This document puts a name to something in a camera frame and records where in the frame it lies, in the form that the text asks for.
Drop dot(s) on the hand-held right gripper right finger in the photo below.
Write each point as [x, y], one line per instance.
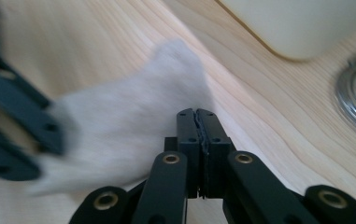
[214, 140]

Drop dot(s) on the white compartment storage box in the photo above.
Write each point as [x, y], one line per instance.
[306, 25]

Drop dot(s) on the beige sock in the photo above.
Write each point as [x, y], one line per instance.
[119, 130]

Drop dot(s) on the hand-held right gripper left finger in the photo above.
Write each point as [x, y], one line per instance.
[188, 140]

